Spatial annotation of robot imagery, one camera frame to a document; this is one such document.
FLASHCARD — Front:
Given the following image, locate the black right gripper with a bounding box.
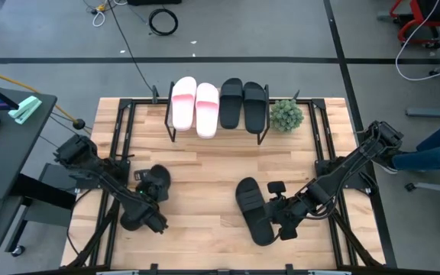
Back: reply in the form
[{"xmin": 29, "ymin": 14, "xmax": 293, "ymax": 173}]
[{"xmin": 264, "ymin": 180, "xmax": 309, "ymax": 241}]

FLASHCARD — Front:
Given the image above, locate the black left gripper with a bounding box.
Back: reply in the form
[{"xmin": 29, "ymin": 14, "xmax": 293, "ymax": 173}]
[{"xmin": 133, "ymin": 169, "xmax": 170, "ymax": 235}]

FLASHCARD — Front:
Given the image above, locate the black slide sandal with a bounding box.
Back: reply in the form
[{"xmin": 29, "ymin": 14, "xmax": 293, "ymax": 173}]
[
  {"xmin": 119, "ymin": 163, "xmax": 172, "ymax": 233},
  {"xmin": 218, "ymin": 77, "xmax": 244, "ymax": 130},
  {"xmin": 242, "ymin": 81, "xmax": 269, "ymax": 135},
  {"xmin": 235, "ymin": 176, "xmax": 277, "ymax": 247}
]

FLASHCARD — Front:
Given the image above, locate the pink slide sandal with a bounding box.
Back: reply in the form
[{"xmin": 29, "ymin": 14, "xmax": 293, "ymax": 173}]
[
  {"xmin": 195, "ymin": 82, "xmax": 221, "ymax": 139},
  {"xmin": 171, "ymin": 76, "xmax": 198, "ymax": 132}
]

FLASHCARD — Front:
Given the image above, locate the wooden shelf with black legs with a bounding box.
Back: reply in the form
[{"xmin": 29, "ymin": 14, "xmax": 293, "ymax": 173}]
[{"xmin": 164, "ymin": 81, "xmax": 271, "ymax": 146}]

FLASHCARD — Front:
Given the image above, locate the green artificial plant ball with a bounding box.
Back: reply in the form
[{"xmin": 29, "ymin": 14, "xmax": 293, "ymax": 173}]
[{"xmin": 268, "ymin": 99, "xmax": 305, "ymax": 134}]

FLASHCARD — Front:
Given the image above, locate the person's shoe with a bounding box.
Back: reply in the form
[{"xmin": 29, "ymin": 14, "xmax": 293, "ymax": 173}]
[{"xmin": 372, "ymin": 150, "xmax": 401, "ymax": 176}]

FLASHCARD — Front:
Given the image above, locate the black side desk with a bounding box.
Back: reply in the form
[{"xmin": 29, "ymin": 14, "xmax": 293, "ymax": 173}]
[{"xmin": 0, "ymin": 87, "xmax": 78, "ymax": 275}]

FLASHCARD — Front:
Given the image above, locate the mint green stapler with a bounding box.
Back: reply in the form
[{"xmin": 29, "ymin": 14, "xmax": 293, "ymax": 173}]
[{"xmin": 8, "ymin": 95, "xmax": 43, "ymax": 125}]

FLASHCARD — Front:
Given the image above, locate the grey office chair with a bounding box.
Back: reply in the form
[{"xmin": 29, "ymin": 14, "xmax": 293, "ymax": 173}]
[{"xmin": 404, "ymin": 166, "xmax": 440, "ymax": 242}]

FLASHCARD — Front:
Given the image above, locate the grey table foot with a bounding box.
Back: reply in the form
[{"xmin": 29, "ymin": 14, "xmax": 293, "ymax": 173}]
[{"xmin": 406, "ymin": 102, "xmax": 440, "ymax": 118}]

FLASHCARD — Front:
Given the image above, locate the black box on floor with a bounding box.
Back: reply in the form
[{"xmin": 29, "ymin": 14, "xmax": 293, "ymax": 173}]
[{"xmin": 127, "ymin": 0, "xmax": 183, "ymax": 6}]

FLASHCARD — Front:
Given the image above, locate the red and black cart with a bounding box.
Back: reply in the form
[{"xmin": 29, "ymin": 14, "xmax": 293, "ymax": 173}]
[{"xmin": 377, "ymin": 0, "xmax": 440, "ymax": 50}]

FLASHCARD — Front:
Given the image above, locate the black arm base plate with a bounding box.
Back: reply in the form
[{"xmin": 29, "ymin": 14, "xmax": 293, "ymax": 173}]
[
  {"xmin": 73, "ymin": 159, "xmax": 129, "ymax": 191},
  {"xmin": 314, "ymin": 158, "xmax": 377, "ymax": 192}
]

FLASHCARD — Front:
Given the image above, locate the black aluminium table frame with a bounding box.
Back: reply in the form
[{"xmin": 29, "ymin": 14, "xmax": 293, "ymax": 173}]
[{"xmin": 61, "ymin": 97, "xmax": 387, "ymax": 275}]

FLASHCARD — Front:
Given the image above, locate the long black floor cable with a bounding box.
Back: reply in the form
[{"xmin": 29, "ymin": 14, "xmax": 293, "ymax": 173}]
[{"xmin": 107, "ymin": 0, "xmax": 156, "ymax": 95}]

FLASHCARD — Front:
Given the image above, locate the coiled black cable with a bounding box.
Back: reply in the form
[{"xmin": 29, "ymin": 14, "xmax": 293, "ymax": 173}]
[{"xmin": 148, "ymin": 8, "xmax": 180, "ymax": 37}]

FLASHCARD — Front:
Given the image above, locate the yellow cable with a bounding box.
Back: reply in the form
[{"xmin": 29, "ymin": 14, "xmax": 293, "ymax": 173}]
[{"xmin": 0, "ymin": 64, "xmax": 78, "ymax": 123}]

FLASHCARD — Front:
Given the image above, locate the short white cable loop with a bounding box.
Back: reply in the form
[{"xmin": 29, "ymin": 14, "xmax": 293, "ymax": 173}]
[{"xmin": 92, "ymin": 10, "xmax": 107, "ymax": 28}]

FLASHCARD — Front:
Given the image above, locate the long white floor cable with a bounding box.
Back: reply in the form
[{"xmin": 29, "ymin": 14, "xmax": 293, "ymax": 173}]
[{"xmin": 395, "ymin": 0, "xmax": 440, "ymax": 82}]

